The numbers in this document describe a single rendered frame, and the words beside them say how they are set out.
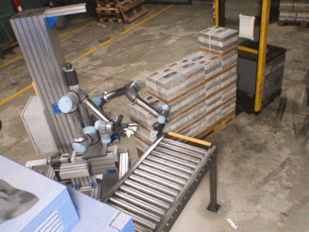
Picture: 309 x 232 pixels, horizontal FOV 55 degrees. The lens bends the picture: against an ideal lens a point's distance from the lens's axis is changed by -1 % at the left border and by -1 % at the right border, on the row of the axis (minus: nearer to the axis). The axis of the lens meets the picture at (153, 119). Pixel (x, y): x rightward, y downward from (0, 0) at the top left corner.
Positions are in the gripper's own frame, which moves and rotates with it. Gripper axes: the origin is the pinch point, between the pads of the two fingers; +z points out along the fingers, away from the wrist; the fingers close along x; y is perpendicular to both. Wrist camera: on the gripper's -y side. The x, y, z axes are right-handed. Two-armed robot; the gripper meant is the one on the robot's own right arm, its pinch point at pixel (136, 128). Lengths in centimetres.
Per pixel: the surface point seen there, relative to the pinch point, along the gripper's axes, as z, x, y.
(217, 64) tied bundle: 23, -168, 0
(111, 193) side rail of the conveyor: -15, 23, 47
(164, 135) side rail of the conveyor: -1, -55, 37
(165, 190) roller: 24, 8, 46
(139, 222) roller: 17, 40, 50
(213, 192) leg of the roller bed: 48, -52, 91
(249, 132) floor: 64, -190, 98
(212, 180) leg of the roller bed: 47, -50, 75
